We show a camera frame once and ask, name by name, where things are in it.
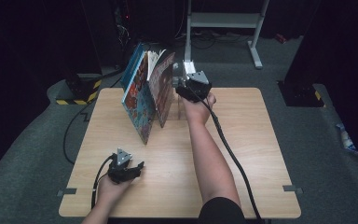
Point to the black yellow striped stand base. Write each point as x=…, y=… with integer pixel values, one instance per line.
x=80, y=91
x=301, y=95

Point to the white frame desk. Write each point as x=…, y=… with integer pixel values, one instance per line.
x=223, y=20

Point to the person's left hand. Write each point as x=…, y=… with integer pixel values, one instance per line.
x=112, y=193

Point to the light blue illustrated picture book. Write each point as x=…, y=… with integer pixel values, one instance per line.
x=140, y=105

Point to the black computer cabinet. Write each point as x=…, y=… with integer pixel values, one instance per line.
x=105, y=31

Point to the purple magazine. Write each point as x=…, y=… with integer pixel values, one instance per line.
x=164, y=90

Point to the crumpled white paper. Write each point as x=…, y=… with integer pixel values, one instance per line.
x=175, y=65

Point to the blue white packet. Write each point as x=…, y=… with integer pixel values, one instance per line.
x=346, y=140

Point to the small red object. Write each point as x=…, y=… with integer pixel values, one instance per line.
x=280, y=38

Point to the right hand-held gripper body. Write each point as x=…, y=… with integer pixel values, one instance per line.
x=195, y=90

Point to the person's black sleeve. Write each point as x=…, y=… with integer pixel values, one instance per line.
x=220, y=213

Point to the person's right hand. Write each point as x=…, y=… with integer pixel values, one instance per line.
x=199, y=112

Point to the dark blue picture book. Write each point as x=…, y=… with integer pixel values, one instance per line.
x=130, y=68

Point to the clear acrylic book rack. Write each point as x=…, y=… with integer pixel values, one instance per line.
x=175, y=109

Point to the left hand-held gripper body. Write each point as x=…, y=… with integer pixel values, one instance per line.
x=119, y=171

